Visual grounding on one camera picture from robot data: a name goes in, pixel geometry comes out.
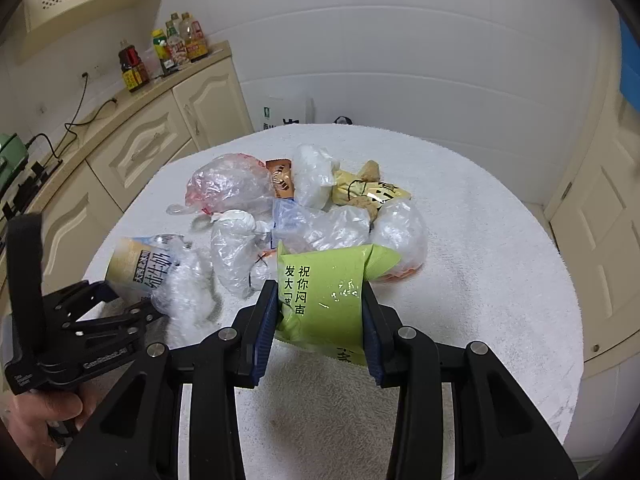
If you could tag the paper milk tea cup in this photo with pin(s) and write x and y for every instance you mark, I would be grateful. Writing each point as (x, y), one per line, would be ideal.
(140, 264)

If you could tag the crumpled clear plastic wrap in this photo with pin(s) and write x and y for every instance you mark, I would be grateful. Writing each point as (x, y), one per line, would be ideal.
(187, 293)

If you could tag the white rice bag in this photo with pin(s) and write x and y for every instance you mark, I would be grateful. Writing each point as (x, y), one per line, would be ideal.
(276, 111)

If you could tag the clear and red plastic bag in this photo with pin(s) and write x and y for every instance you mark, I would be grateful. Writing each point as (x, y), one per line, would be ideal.
(229, 181)

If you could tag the clear bluish plastic bag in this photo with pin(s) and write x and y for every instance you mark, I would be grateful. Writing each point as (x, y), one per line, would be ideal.
(300, 229)

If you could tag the green yellow bottle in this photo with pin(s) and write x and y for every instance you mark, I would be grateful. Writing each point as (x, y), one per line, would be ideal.
(162, 51)

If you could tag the red and black shopping bag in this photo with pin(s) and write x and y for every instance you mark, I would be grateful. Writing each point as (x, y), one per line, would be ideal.
(343, 120)

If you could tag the black stove top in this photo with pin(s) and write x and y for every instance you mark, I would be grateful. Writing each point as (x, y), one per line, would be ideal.
(21, 184)

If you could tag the dark soy sauce bottle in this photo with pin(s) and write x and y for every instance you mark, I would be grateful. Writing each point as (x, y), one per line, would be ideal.
(134, 73)

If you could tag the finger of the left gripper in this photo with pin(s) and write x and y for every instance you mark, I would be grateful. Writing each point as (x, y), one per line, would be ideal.
(75, 300)
(113, 329)

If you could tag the white towel table cover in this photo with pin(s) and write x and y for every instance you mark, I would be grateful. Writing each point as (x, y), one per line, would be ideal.
(491, 273)

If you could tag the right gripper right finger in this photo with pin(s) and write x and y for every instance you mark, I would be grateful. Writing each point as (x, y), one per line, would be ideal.
(379, 326)

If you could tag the white bag with orange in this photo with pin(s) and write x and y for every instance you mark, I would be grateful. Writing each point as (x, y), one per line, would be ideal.
(400, 227)

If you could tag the clear seasoning bottle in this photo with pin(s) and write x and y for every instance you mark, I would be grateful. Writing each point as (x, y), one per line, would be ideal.
(175, 42)

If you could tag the yellow snack wrapper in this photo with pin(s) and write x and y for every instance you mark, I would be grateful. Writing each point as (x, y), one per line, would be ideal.
(365, 190)

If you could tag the cream lower kitchen cabinets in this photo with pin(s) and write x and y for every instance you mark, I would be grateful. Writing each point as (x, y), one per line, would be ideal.
(114, 156)

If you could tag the green snack bag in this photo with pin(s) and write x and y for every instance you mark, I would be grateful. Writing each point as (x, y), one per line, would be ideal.
(320, 296)

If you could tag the white knotted plastic bag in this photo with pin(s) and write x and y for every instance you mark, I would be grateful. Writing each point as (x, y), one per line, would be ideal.
(241, 252)

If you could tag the cream panelled door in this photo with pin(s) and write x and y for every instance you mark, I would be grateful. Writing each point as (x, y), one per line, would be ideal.
(596, 225)

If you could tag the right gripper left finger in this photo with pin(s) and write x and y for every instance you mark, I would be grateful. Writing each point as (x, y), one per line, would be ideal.
(258, 327)

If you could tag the orange snack wrapper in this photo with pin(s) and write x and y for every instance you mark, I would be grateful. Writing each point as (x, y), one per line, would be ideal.
(281, 177)

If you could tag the cooking oil bottle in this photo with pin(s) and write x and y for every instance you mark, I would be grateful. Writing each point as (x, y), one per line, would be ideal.
(193, 37)

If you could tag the green kitchen appliance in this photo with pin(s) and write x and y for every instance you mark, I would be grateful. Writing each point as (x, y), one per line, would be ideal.
(13, 159)

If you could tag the person's left hand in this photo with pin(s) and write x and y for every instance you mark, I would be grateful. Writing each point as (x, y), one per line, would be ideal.
(28, 414)

